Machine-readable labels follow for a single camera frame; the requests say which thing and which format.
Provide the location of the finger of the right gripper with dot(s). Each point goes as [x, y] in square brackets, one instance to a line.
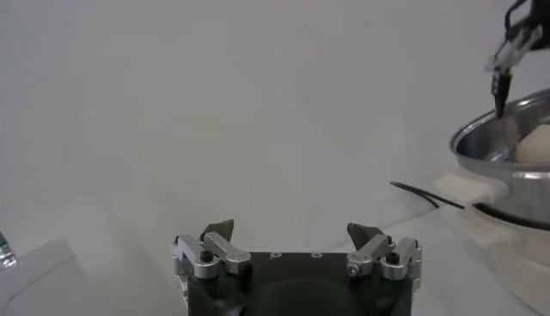
[502, 90]

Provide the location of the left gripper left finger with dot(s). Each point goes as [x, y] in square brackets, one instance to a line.
[215, 247]

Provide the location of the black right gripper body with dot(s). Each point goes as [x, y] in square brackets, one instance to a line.
[542, 17]

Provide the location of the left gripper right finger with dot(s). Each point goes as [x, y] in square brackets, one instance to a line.
[374, 249]

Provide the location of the white steamed baozi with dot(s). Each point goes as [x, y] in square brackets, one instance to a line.
[535, 146]

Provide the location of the stainless steel steamer basket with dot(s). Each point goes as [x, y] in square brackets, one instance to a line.
[528, 193]

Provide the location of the cream electric cooker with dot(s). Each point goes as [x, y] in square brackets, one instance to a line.
[515, 257]

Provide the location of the white cabinet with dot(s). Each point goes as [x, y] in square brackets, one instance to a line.
[38, 283]

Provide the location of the small dark green object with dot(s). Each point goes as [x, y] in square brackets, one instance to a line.
[6, 253]

